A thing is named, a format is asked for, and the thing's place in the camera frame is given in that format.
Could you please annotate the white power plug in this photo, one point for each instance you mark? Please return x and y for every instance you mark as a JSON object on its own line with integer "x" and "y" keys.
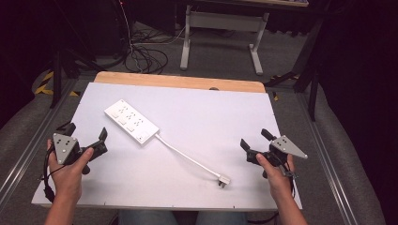
{"x": 224, "y": 181}

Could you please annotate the white power strip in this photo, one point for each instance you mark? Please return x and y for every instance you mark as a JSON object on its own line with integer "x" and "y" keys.
{"x": 131, "y": 121}

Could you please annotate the aluminium rail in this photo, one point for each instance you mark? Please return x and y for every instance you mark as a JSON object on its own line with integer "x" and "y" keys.
{"x": 328, "y": 162}
{"x": 34, "y": 140}

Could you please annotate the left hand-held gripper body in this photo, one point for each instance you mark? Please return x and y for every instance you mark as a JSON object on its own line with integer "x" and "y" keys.
{"x": 64, "y": 146}

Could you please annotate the wooden desk top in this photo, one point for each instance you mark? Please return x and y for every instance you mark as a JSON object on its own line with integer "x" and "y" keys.
{"x": 269, "y": 2}

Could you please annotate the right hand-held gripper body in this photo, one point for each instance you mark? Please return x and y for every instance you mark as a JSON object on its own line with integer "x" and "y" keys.
{"x": 286, "y": 146}

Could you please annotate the person's right hand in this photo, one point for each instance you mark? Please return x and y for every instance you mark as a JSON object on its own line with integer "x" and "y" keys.
{"x": 280, "y": 181}

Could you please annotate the person's left hand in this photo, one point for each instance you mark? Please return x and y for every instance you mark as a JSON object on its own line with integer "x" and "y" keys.
{"x": 65, "y": 181}

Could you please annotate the black metal stand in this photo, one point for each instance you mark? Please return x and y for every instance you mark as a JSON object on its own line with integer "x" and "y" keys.
{"x": 57, "y": 78}
{"x": 313, "y": 90}

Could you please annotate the person's legs in jeans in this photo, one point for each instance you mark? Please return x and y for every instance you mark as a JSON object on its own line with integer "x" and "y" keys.
{"x": 140, "y": 218}

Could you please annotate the yellow black floor tape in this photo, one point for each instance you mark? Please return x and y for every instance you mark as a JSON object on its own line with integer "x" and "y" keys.
{"x": 43, "y": 89}

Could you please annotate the white table board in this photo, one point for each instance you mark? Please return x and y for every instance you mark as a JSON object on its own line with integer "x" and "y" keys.
{"x": 203, "y": 125}

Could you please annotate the white metal desk frame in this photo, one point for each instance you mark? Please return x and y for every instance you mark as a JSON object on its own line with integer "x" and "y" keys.
{"x": 223, "y": 20}

